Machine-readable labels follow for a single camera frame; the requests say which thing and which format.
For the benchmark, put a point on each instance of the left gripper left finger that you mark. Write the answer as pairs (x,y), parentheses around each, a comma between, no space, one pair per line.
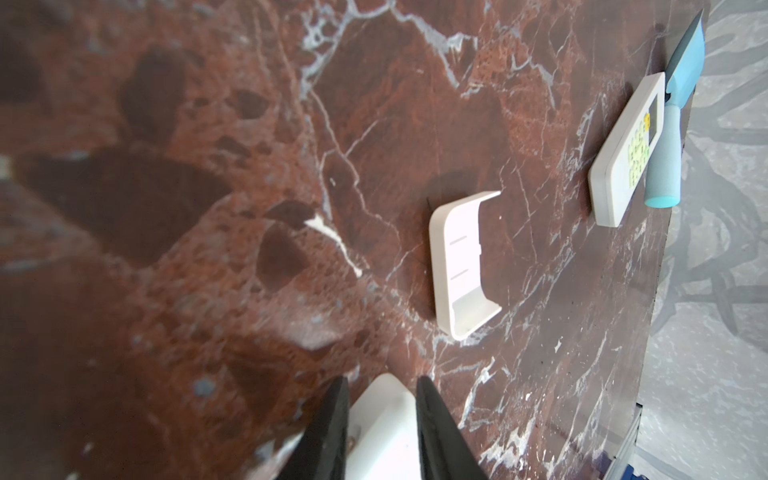
(321,453)

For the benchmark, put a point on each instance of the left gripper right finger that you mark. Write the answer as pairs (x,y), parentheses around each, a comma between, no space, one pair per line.
(443,452)

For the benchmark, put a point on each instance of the white remote control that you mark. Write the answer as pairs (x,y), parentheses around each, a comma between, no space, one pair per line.
(623,157)
(382,433)

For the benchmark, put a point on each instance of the white battery cover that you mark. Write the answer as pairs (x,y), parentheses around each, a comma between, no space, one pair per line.
(455,248)

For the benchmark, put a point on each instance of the blue black device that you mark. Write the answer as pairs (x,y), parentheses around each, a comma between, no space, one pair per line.
(619,470)

